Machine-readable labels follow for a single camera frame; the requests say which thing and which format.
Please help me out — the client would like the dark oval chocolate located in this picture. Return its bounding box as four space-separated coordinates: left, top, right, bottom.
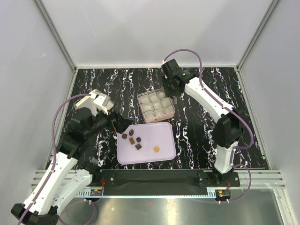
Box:
128 129 134 136

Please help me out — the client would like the dark square chocolate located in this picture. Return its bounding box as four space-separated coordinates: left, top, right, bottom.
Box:
121 134 128 139

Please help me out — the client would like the caramel brown square chocolate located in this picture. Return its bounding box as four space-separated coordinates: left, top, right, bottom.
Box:
129 137 135 145

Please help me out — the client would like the dark pyramid chocolate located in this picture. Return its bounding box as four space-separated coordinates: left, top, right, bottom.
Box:
135 144 142 150

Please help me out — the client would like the pink tin lid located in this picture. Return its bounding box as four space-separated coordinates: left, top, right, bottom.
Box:
74 89 114 116

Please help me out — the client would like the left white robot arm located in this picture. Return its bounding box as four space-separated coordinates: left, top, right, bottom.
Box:
11 107 133 225

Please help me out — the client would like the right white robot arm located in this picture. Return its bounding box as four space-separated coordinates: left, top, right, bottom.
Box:
162 59 243 187

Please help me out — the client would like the pink chocolate tin box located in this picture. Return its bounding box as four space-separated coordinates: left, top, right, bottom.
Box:
137 89 175 123

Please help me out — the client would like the lilac plastic tray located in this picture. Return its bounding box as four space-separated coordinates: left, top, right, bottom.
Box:
117 122 177 165

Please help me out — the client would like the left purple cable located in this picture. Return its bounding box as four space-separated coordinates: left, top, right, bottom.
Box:
16 93 94 225

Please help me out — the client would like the purple cable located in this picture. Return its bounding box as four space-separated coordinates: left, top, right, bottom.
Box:
163 48 255 204
16 93 94 225

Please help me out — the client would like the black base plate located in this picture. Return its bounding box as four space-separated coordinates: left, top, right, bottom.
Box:
91 169 240 196

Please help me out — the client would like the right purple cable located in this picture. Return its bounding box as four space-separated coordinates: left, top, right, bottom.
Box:
163 48 255 204

